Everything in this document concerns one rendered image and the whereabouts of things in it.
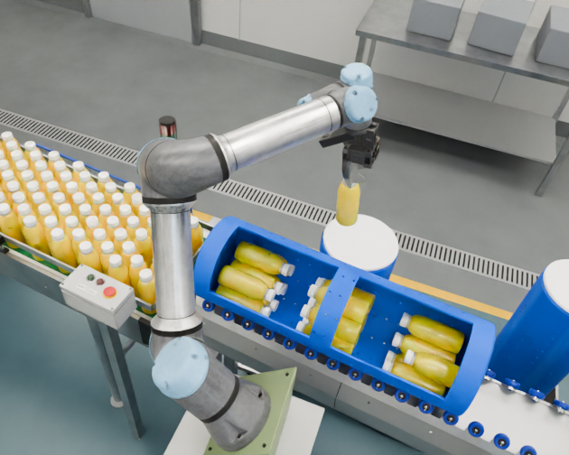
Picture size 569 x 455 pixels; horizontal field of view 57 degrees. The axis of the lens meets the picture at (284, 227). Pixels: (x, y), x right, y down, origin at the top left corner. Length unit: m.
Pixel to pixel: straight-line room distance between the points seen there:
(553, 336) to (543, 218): 2.04
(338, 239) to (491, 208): 2.18
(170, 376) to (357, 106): 0.65
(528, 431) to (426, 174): 2.54
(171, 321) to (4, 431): 1.71
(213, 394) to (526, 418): 1.06
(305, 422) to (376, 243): 0.79
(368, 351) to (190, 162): 0.98
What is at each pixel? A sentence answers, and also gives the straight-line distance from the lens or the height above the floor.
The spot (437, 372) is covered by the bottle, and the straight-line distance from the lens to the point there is 1.57.
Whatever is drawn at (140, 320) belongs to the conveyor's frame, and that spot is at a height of 0.90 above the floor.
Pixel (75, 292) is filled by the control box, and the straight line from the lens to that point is 1.69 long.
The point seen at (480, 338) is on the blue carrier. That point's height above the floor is 1.23.
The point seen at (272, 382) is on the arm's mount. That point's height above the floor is 1.32.
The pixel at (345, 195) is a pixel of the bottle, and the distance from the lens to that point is 1.51.
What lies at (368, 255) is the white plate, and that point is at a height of 1.04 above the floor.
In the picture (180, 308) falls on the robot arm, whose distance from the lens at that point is 1.17.
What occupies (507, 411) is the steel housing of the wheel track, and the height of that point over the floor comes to 0.93.
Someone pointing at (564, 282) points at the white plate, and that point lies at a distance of 2.09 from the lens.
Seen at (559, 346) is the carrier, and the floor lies 0.87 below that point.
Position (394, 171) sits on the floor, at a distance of 3.95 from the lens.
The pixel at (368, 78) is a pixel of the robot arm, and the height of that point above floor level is 1.80.
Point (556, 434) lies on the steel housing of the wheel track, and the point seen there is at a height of 0.93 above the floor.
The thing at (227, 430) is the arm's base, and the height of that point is 1.34.
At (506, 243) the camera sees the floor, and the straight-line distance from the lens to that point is 3.72.
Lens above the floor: 2.40
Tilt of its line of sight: 46 degrees down
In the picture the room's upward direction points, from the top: 7 degrees clockwise
